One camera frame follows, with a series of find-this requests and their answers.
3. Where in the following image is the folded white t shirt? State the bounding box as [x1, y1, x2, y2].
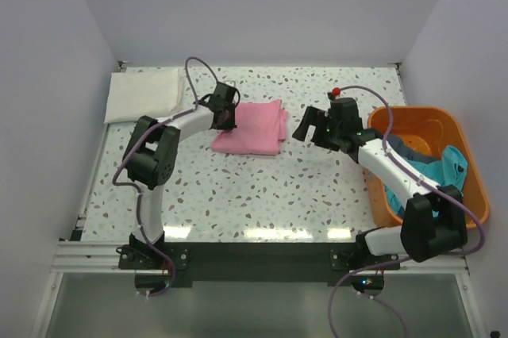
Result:
[104, 68, 183, 124]

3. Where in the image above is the orange plastic basket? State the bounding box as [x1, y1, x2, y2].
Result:
[363, 106, 491, 230]

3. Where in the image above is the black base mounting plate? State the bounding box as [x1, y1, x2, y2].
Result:
[116, 242, 398, 290]

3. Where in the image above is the grey t shirt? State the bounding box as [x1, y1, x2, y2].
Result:
[387, 134, 438, 164]

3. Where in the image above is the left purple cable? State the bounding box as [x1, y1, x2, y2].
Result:
[113, 56, 223, 299]

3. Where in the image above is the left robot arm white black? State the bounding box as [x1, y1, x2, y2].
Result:
[113, 82, 241, 268]

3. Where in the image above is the pink t shirt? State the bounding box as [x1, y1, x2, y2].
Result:
[210, 99, 288, 156]

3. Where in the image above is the purple cable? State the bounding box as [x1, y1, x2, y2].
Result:
[113, 56, 223, 299]
[327, 84, 486, 338]

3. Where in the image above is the turquoise t shirt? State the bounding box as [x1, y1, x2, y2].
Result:
[403, 145, 468, 192]

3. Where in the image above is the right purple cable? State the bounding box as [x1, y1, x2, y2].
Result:
[327, 84, 486, 338]

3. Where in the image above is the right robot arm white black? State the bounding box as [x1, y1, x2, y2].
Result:
[292, 98, 468, 269]

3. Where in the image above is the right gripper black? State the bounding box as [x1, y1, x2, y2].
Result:
[292, 106, 343, 152]

